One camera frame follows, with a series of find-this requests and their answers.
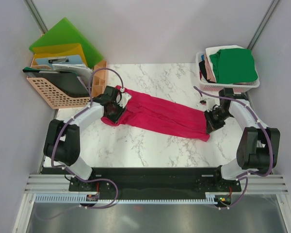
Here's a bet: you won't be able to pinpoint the blue clipboard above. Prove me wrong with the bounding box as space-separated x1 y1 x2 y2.
35 55 83 67

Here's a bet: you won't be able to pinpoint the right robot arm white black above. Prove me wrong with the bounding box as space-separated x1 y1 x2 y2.
204 88 280 191

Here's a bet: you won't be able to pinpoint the white paper documents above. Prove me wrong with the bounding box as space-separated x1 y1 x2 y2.
52 64 93 84

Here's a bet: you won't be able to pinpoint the peach perforated file organizer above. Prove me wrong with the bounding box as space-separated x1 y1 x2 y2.
25 58 108 109

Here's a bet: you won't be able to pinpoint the white t shirt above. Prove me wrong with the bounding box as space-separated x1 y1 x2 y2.
205 45 243 75

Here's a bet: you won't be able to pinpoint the black folder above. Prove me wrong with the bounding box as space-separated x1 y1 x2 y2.
22 67 89 98

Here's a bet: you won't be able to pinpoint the green plastic folder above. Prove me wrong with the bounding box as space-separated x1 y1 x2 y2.
29 17 103 67

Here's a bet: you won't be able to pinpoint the aluminium frame rail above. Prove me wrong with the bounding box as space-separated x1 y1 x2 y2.
24 174 288 195

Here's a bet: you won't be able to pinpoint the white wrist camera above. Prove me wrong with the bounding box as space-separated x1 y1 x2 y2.
117 87 132 108
200 98 217 112

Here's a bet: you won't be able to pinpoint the aluminium corner post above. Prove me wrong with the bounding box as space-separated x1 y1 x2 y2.
247 0 282 50
24 0 48 34

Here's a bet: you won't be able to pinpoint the white slotted cable duct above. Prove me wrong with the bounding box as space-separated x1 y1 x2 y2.
34 193 231 205

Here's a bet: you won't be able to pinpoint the green t shirt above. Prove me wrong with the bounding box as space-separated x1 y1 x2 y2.
209 48 258 84

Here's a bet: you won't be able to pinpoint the black t shirt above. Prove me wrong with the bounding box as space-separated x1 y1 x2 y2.
198 60 210 83

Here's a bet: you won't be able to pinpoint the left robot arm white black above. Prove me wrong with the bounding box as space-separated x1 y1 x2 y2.
43 86 132 191

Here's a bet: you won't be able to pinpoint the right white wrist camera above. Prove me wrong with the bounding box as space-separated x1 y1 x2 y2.
200 98 217 112

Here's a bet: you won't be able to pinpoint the yellow plastic folder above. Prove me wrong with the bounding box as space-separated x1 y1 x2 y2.
33 43 87 65

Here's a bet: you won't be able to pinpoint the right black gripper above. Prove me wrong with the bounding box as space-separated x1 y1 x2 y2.
204 108 232 135

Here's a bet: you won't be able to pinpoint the white plastic laundry basket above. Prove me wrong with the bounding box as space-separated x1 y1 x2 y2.
195 51 260 93

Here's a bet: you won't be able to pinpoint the right aluminium corner post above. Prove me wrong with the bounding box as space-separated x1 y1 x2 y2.
247 0 282 50

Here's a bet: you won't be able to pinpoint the pink red t shirt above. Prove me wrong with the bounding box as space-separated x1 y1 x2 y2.
101 88 210 142

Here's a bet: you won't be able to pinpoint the beige t shirt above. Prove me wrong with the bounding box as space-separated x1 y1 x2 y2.
204 54 216 83

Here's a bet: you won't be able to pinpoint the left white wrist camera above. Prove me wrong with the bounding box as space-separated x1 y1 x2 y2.
117 87 132 108

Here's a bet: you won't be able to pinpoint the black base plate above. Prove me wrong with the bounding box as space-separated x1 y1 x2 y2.
69 167 241 200

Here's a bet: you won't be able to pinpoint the left aluminium corner post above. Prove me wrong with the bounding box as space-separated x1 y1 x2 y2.
24 0 48 34

